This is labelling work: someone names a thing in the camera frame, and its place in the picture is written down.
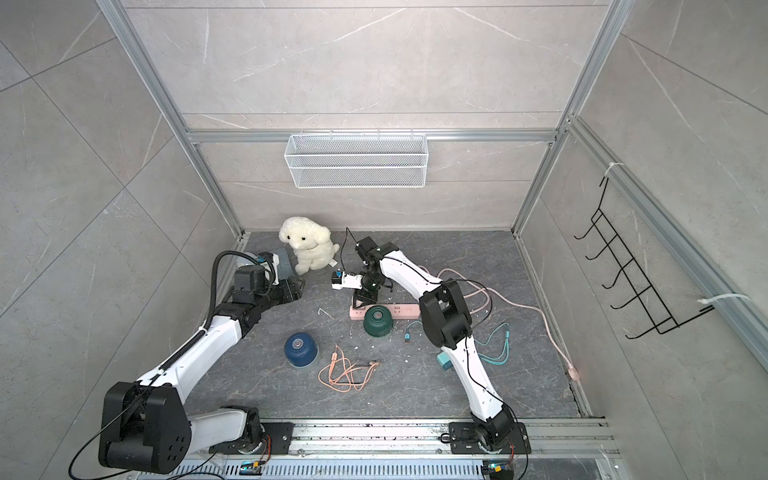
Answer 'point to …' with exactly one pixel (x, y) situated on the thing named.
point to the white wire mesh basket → (356, 161)
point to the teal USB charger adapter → (445, 360)
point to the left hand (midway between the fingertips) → (296, 278)
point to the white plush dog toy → (311, 242)
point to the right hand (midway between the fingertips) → (360, 298)
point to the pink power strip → (412, 311)
